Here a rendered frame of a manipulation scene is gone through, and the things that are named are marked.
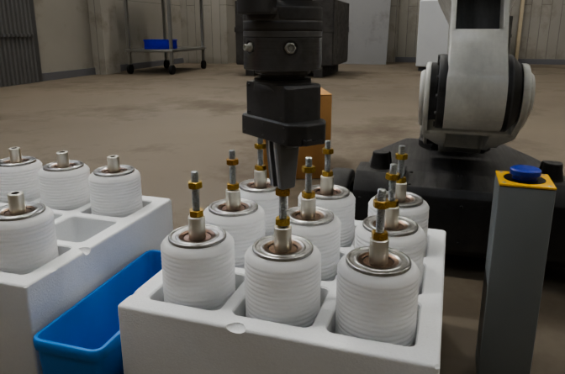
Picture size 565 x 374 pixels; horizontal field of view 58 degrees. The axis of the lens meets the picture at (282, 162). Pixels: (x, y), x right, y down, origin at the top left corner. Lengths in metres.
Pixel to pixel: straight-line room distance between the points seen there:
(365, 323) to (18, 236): 0.50
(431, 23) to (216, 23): 3.28
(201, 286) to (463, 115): 0.57
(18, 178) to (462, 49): 0.89
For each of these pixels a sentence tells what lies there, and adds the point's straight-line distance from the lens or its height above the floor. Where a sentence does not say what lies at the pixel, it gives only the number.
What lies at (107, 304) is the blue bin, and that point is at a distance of 0.90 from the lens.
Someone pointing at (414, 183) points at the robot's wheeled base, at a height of 0.19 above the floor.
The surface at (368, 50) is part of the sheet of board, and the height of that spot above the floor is 0.20.
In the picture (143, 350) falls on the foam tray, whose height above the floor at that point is 0.12.
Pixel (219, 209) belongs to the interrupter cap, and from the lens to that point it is 0.77.
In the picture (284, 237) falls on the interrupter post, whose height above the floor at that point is 0.27.
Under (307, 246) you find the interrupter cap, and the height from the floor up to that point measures 0.25.
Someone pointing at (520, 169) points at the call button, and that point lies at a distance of 0.77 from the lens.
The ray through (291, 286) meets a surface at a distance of 0.61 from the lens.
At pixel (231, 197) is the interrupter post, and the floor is 0.27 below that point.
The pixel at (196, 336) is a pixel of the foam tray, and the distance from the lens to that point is 0.65.
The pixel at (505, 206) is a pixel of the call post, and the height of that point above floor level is 0.28.
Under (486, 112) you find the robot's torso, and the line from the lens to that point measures 0.98.
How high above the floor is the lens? 0.51
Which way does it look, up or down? 15 degrees down
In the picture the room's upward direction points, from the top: straight up
